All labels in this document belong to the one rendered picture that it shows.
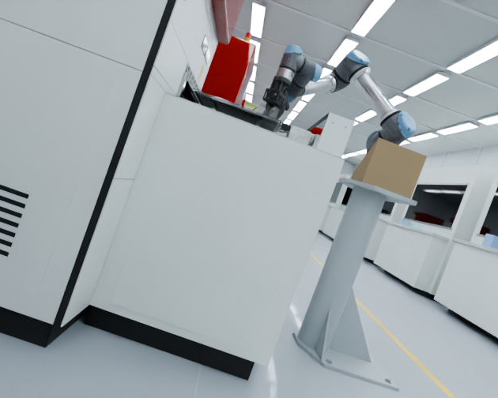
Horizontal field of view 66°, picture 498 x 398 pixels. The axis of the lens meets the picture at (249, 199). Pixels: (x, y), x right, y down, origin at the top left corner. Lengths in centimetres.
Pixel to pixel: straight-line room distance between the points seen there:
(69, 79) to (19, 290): 59
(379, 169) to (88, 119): 124
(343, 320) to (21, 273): 142
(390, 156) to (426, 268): 431
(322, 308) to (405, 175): 72
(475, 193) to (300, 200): 504
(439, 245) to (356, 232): 429
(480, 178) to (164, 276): 538
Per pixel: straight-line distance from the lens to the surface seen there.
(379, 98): 205
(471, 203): 617
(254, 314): 134
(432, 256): 609
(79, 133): 116
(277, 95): 170
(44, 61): 123
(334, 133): 138
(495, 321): 465
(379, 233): 810
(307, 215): 129
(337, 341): 206
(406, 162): 190
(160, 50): 114
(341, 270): 188
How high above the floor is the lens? 63
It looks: 2 degrees down
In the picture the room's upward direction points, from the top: 20 degrees clockwise
